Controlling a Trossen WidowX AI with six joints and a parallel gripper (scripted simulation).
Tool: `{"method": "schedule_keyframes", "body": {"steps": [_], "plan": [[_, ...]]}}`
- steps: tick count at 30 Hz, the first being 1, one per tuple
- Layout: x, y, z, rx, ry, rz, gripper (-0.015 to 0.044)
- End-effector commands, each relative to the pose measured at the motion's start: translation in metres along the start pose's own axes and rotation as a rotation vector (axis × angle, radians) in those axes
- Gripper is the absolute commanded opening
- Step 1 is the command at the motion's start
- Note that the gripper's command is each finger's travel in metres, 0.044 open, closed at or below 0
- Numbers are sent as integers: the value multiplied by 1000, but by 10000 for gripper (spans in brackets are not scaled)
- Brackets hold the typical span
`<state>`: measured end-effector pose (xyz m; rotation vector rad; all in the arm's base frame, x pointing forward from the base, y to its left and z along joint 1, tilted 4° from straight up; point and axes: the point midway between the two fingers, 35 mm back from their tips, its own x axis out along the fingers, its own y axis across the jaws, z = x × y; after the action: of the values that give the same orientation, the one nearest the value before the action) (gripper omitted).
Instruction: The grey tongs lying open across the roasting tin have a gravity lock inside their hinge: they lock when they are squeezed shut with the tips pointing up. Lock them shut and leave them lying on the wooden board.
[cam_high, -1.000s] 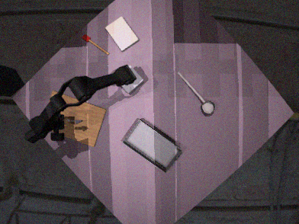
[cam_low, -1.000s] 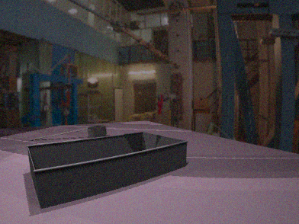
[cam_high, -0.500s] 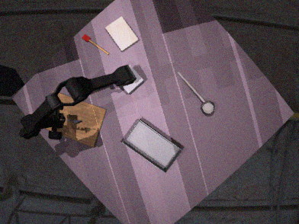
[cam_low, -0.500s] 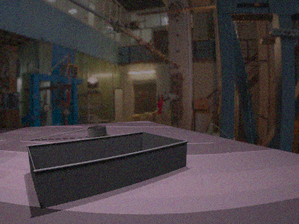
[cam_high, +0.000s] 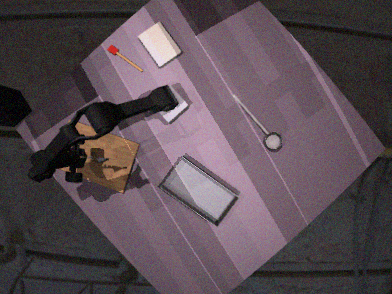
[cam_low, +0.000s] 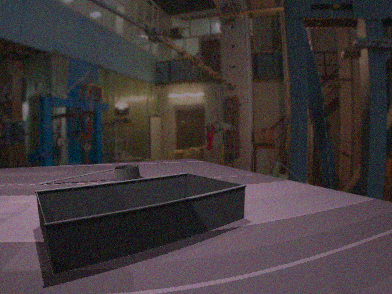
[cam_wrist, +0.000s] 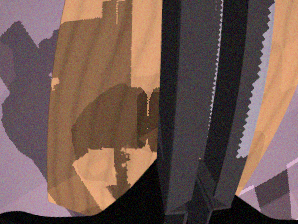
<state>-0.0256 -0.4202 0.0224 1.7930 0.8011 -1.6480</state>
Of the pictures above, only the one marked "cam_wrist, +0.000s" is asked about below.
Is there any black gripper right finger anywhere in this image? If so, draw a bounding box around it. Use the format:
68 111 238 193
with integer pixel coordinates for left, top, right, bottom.
209 194 298 224

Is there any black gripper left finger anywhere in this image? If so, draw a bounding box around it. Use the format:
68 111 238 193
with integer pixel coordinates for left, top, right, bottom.
0 159 165 224

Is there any light brown wooden board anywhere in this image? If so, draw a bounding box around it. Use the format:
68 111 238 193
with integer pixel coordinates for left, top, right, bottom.
47 0 298 216

